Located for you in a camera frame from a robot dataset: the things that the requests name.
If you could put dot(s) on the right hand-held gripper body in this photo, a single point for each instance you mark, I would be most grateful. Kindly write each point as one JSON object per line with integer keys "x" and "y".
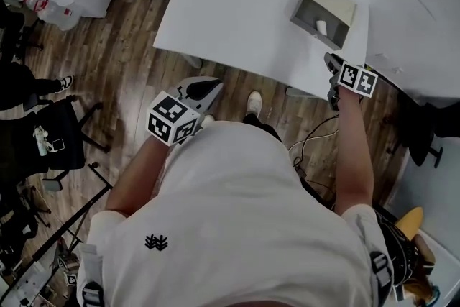
{"x": 359, "y": 81}

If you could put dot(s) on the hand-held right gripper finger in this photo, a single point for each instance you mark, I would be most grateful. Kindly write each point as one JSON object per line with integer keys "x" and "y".
{"x": 333, "y": 64}

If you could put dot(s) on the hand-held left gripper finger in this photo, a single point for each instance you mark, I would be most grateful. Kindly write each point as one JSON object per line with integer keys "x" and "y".
{"x": 210, "y": 100}
{"x": 201, "y": 82}

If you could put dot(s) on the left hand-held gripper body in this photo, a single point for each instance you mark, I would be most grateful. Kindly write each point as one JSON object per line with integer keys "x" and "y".
{"x": 172, "y": 122}

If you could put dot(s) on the small white object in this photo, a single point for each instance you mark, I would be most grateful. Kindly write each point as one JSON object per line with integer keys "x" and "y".
{"x": 321, "y": 27}

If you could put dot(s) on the grey box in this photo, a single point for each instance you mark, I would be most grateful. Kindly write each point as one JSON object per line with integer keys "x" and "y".
{"x": 309, "y": 12}

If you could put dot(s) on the person's right forearm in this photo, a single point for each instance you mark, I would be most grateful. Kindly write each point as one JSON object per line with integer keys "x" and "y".
{"x": 354, "y": 154}

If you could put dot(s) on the person's left forearm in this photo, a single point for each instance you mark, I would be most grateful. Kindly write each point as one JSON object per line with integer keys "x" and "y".
{"x": 140, "y": 176}

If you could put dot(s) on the person's white shoe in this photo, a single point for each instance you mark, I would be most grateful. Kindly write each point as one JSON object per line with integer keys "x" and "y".
{"x": 208, "y": 119}
{"x": 254, "y": 102}

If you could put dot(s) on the person's black trousers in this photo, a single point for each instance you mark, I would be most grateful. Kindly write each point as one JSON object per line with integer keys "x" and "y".
{"x": 264, "y": 127}

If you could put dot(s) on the white table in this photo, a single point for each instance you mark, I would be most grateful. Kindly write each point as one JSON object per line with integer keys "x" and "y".
{"x": 244, "y": 11}

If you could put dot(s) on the black office chair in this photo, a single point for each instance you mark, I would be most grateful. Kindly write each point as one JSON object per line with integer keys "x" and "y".
{"x": 427, "y": 133}

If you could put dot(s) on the person's white shirt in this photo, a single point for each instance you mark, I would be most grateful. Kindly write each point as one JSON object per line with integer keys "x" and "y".
{"x": 230, "y": 208}

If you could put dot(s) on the black swivel chair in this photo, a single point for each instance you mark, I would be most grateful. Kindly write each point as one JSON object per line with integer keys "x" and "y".
{"x": 68, "y": 140}

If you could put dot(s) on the white and green bottle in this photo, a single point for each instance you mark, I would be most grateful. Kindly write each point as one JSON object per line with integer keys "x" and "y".
{"x": 41, "y": 140}

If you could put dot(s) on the black metal stand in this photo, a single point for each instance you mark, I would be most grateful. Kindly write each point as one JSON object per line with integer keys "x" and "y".
{"x": 72, "y": 219}

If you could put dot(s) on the yellow seat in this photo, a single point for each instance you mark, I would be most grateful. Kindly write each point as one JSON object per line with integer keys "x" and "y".
{"x": 409, "y": 223}

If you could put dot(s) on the clear plastic bottle pack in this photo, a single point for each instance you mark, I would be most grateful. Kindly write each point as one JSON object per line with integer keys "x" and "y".
{"x": 54, "y": 11}

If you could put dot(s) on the black backpack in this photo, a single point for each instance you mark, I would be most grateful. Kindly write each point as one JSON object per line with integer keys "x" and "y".
{"x": 395, "y": 248}

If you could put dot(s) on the unused gripper device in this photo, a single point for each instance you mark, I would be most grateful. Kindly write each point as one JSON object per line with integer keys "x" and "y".
{"x": 69, "y": 267}

